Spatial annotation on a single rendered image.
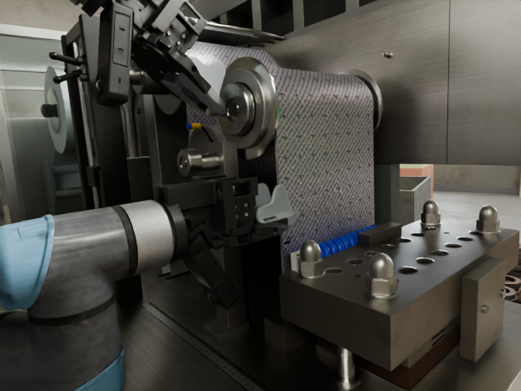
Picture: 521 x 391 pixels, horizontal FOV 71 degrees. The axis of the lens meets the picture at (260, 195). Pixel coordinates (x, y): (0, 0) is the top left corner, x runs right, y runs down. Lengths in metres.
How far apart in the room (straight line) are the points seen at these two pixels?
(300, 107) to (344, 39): 0.33
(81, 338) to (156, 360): 0.23
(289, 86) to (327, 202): 0.19
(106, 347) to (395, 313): 0.28
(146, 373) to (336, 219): 0.36
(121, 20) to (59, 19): 4.12
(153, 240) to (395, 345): 0.26
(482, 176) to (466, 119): 6.82
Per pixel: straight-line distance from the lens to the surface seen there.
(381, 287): 0.42
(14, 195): 1.41
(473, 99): 0.71
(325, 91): 0.59
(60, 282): 0.36
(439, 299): 0.49
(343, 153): 0.62
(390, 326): 0.40
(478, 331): 0.56
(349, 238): 0.60
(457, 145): 0.72
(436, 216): 0.73
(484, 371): 0.58
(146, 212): 0.39
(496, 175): 7.48
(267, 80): 0.51
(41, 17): 4.55
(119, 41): 0.47
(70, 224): 0.37
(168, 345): 0.62
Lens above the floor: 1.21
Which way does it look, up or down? 9 degrees down
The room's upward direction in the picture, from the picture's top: 4 degrees counter-clockwise
